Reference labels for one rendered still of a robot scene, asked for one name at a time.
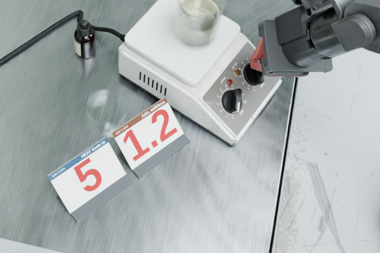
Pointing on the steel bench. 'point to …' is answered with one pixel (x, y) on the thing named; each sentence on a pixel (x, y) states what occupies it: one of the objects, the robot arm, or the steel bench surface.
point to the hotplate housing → (173, 92)
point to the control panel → (256, 93)
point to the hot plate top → (150, 24)
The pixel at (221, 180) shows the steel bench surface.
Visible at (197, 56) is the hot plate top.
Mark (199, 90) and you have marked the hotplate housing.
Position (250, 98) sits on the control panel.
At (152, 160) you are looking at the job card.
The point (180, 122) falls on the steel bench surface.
